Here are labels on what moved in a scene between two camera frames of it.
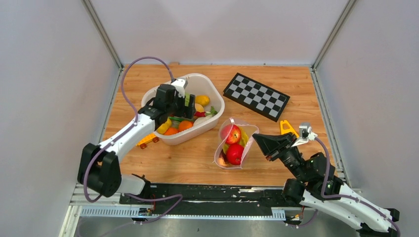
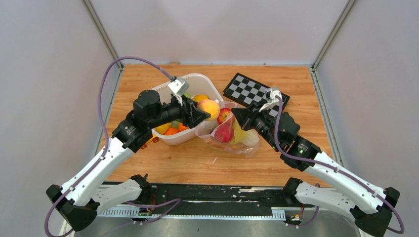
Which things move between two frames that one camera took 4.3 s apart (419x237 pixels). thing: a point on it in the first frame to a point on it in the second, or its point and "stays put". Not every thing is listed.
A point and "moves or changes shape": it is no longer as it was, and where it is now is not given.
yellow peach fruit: x=199 y=107 moves or changes shape
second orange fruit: x=171 y=131 stays put
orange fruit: x=185 y=125 stays put
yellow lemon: x=163 y=128 stays put
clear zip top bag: x=233 y=141 moves or changes shape
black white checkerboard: x=257 y=97 stays put
